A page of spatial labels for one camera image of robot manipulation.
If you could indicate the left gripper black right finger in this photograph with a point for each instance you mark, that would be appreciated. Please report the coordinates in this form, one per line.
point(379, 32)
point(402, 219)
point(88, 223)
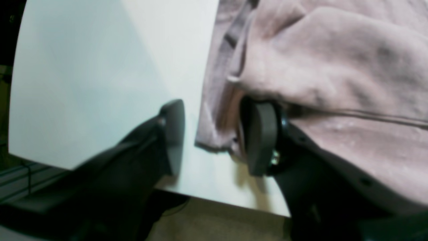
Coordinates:
point(329, 199)

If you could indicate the mauve t-shirt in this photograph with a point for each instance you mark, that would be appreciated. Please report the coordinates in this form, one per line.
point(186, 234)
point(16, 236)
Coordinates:
point(351, 73)

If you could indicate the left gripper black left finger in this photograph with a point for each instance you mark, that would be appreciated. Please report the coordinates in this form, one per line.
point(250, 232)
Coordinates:
point(104, 198)

